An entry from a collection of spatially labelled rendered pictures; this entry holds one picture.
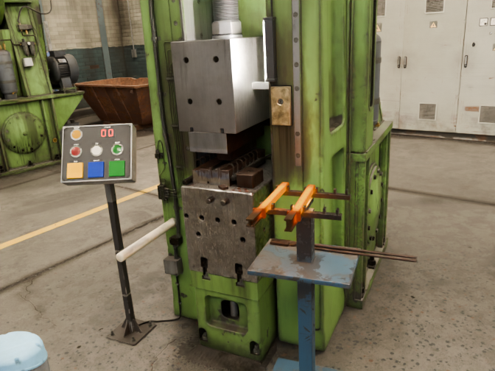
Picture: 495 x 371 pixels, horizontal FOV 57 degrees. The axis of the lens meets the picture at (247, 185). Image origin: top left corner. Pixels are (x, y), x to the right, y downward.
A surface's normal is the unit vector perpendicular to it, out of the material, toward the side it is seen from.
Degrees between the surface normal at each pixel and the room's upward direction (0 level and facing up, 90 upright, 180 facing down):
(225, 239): 90
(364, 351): 0
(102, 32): 90
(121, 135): 60
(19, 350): 5
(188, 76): 90
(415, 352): 0
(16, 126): 87
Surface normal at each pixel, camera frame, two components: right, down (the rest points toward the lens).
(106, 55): 0.80, 0.15
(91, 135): -0.03, -0.20
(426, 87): -0.57, 0.29
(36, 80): 0.70, 0.00
